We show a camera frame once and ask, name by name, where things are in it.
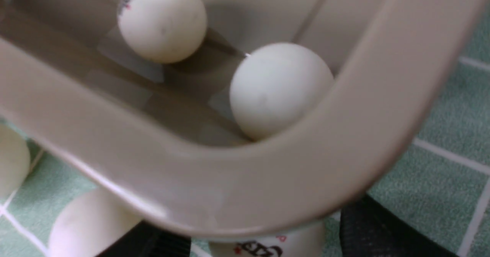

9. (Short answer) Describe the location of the white ball logo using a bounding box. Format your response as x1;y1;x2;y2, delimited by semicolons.
0;124;31;198
209;221;326;257

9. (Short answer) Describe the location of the white ball plain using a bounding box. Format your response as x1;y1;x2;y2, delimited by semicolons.
48;188;142;257

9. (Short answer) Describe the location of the olive plastic bin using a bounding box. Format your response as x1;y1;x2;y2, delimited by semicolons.
1;0;489;240

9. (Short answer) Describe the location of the white ball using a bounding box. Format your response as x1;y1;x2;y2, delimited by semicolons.
229;42;334;140
117;0;208;64

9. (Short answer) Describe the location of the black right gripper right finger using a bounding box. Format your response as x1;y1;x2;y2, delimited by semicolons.
338;195;456;257

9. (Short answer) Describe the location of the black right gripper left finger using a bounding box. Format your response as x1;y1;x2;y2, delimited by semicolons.
97;221;191;257

